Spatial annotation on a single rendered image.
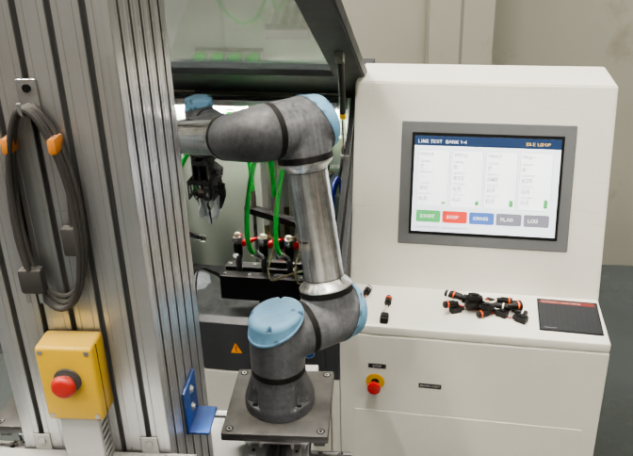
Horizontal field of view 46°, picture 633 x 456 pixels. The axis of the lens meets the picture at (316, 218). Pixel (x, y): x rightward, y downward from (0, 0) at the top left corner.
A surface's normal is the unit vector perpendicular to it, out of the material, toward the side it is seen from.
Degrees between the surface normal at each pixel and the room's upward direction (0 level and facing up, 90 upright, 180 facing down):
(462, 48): 90
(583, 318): 0
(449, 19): 90
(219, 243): 90
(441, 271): 76
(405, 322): 0
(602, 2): 90
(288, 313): 8
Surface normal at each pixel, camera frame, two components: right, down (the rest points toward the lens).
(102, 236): -0.08, 0.42
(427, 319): -0.03, -0.91
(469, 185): -0.18, 0.19
